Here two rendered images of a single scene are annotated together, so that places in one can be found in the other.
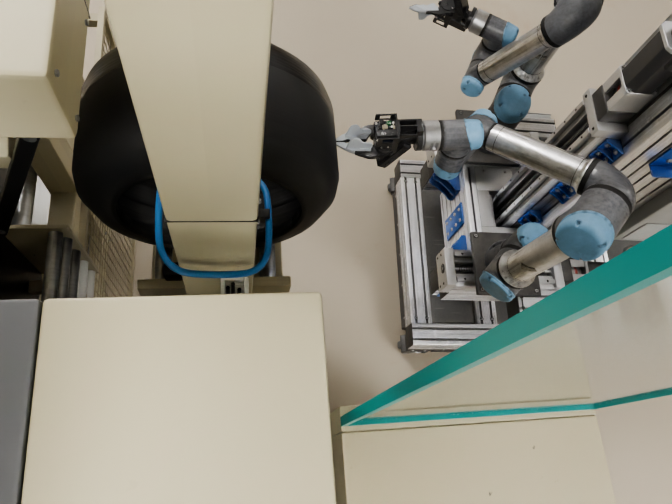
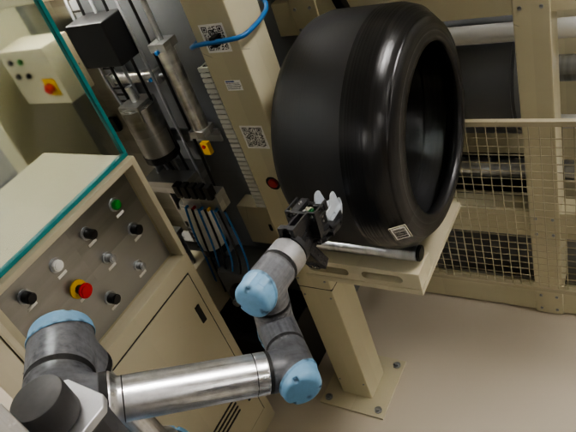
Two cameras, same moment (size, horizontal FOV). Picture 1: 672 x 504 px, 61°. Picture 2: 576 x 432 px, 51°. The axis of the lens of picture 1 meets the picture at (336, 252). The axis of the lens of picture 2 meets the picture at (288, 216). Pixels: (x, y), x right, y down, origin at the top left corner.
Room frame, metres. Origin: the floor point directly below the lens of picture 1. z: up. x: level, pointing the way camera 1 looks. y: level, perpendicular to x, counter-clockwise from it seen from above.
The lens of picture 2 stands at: (1.73, -0.41, 1.99)
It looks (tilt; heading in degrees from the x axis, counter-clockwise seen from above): 36 degrees down; 157
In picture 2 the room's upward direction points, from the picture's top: 22 degrees counter-clockwise
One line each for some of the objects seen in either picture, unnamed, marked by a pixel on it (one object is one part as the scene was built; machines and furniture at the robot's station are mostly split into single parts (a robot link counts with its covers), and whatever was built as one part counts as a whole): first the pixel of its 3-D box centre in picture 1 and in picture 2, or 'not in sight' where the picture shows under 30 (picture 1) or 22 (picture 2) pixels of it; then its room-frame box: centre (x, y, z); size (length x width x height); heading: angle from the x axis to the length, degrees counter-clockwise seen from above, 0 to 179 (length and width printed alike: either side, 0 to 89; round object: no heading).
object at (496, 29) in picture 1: (499, 32); not in sight; (1.53, -0.20, 1.04); 0.11 x 0.08 x 0.09; 88
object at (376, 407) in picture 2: not in sight; (363, 381); (0.35, 0.21, 0.01); 0.27 x 0.27 x 0.02; 26
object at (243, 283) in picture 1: (235, 317); (239, 138); (0.29, 0.14, 1.19); 0.05 x 0.04 x 0.48; 116
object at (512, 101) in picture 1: (508, 108); not in sight; (1.40, -0.34, 0.88); 0.13 x 0.12 x 0.14; 178
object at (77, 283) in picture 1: (48, 288); not in sight; (0.21, 0.58, 1.05); 0.20 x 0.15 x 0.30; 26
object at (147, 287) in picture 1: (216, 286); not in sight; (0.41, 0.26, 0.90); 0.40 x 0.03 x 0.10; 116
